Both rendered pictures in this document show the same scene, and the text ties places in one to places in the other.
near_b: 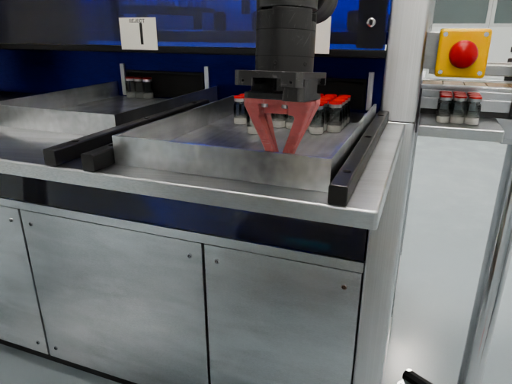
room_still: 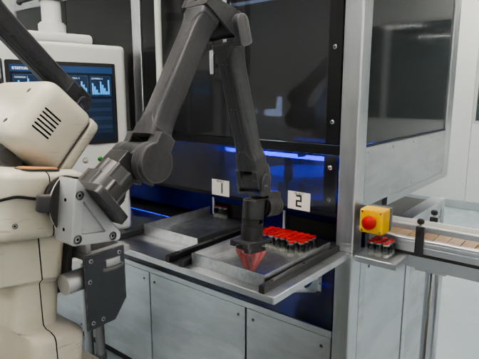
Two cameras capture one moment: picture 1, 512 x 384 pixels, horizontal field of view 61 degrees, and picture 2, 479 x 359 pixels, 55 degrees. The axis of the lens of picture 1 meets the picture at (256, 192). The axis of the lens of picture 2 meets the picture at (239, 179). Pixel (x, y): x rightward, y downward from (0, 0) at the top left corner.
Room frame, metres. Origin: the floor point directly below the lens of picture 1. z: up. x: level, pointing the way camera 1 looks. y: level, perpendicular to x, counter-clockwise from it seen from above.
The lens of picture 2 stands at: (-0.65, -0.35, 1.36)
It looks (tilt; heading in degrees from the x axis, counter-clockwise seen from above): 11 degrees down; 18
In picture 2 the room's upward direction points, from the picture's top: straight up
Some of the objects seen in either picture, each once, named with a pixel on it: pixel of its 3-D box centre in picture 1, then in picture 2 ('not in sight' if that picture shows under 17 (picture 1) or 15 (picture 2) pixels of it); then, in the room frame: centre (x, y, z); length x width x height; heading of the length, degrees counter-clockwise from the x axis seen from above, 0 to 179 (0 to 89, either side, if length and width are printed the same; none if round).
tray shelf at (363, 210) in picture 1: (176, 132); (227, 246); (0.71, 0.13, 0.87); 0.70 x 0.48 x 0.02; 69
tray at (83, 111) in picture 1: (116, 103); (204, 224); (0.83, 0.26, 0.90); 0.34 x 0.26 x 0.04; 159
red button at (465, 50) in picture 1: (462, 54); (369, 222); (0.69, -0.31, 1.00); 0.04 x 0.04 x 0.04; 69
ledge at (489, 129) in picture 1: (457, 125); (383, 256); (0.77, -0.36, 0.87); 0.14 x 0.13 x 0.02; 159
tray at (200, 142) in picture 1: (266, 129); (263, 252); (0.61, -0.01, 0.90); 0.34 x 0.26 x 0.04; 158
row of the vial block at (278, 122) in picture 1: (286, 113); (279, 243); (0.69, -0.05, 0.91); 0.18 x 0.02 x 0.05; 68
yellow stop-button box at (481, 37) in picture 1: (461, 52); (375, 219); (0.73, -0.33, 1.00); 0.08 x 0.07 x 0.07; 159
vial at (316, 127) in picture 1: (316, 118); (291, 248); (0.65, -0.09, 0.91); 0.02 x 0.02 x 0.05
